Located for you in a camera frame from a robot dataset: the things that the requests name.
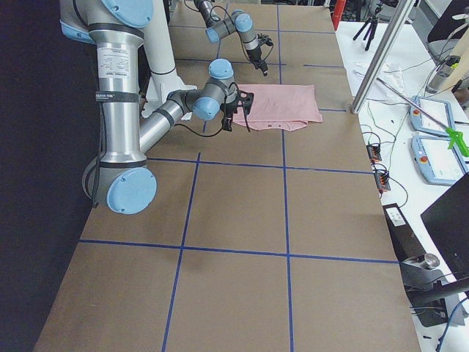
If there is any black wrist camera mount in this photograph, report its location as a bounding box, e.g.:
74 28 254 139
237 90 254 115

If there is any upper orange connector board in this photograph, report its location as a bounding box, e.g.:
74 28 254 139
366 144 382 164

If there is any pink t-shirt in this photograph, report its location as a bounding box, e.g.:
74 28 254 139
233 84 322 131

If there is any black box white label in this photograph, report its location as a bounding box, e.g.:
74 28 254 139
383 203 426 262

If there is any lower orange connector board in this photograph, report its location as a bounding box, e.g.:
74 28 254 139
372 164 391 194

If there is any black office chair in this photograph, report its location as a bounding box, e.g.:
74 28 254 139
427 1 468 62

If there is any reacher grabber tool green handle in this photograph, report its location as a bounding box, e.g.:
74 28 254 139
376 77 469 158

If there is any aluminium frame post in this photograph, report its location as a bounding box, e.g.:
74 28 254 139
351 0 415 114

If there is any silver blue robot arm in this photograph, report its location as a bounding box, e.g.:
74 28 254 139
183 1 274 76
60 1 241 215

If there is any upper blue teach pendant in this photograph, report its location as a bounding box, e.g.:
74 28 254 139
410 95 468 137

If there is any blue cable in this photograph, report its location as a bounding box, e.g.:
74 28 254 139
435 300 469 352

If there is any red cylinder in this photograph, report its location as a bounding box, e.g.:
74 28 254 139
331 0 347 30

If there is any black clamp stand metal knob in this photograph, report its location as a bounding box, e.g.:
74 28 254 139
399 256 468 328

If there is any lower blue teach pendant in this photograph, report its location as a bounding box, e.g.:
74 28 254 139
410 135 468 186

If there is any black tripod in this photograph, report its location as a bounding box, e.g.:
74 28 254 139
352 4 382 51

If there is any orange connector board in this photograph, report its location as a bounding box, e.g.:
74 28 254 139
372 164 391 194
366 144 382 164

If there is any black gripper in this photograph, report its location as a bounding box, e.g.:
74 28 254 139
221 100 240 132
245 46 268 76

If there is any black monitor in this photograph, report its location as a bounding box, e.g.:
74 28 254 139
421 173 469 273

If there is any blue teach pendant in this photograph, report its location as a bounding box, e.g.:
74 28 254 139
410 135 468 186
410 95 468 137

